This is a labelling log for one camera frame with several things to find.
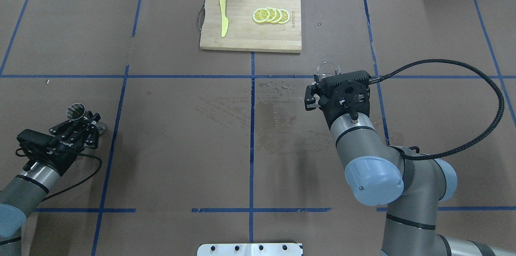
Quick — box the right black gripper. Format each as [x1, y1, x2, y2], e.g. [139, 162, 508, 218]
[304, 80, 370, 127]

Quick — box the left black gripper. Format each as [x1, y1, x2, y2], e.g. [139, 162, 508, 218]
[44, 113, 101, 176]

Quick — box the steel jigger measuring cup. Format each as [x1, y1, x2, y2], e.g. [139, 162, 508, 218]
[66, 103, 106, 135]

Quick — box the clear glass cup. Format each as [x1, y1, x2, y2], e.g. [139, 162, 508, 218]
[315, 62, 341, 80]

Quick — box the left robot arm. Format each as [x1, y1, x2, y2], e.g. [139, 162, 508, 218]
[0, 108, 103, 256]

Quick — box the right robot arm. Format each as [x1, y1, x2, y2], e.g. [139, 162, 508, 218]
[304, 76, 515, 256]

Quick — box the back lemon slice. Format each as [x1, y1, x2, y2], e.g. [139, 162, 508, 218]
[276, 9, 291, 25]

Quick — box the lemon slice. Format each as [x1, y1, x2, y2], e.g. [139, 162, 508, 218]
[271, 8, 283, 23]
[252, 8, 270, 23]
[276, 9, 291, 25]
[265, 7, 279, 23]

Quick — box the wooden cutting board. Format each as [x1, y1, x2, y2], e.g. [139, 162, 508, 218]
[200, 0, 302, 54]

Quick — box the front lemon slice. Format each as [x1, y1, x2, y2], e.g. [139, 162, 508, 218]
[252, 8, 270, 23]

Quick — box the yellow plastic knife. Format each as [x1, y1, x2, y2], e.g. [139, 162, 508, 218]
[218, 0, 230, 37]

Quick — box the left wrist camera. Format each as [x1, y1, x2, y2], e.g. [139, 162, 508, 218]
[15, 129, 54, 161]

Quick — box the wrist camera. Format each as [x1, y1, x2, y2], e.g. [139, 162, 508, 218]
[15, 129, 54, 161]
[316, 70, 372, 89]

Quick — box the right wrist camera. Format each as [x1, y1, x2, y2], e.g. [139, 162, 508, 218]
[316, 70, 372, 89]

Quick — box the black braided cable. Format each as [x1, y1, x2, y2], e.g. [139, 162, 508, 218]
[369, 60, 505, 161]

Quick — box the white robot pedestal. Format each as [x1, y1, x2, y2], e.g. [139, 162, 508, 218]
[197, 242, 304, 256]

